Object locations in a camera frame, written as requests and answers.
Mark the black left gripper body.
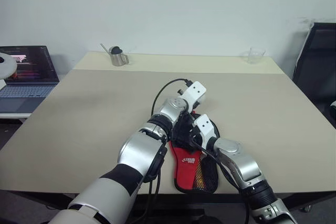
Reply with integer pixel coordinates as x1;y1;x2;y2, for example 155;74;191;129
191;98;207;116

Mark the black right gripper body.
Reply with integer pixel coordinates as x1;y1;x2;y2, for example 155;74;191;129
172;114;200;149

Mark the red and black pouch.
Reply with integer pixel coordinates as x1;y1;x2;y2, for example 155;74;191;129
167;111;220;193

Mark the clear plastic cup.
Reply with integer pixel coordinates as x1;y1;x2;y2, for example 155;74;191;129
242;47;266;65

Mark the stainless steel pitcher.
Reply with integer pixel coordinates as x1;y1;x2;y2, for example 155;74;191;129
110;50;130;67

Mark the black office chair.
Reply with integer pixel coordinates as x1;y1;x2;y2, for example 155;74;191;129
292;22;336;130

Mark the open laptop computer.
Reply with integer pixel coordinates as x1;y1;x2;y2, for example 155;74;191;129
0;45;60;113

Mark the white round padded object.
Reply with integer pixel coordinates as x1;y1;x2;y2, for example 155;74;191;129
0;52;18;81

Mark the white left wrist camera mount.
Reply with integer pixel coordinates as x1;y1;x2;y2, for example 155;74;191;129
182;81;207;110

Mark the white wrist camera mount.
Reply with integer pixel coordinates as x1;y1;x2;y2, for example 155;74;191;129
182;81;207;110
193;113;220;152

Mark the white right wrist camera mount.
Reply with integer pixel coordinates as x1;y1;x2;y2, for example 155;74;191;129
193;113;220;152

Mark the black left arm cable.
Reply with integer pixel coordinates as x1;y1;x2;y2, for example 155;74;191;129
143;78;194;224

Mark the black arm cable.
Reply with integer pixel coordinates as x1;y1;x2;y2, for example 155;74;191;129
189;140;251;224
143;78;194;224

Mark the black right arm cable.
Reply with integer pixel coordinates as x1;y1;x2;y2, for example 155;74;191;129
189;140;251;224

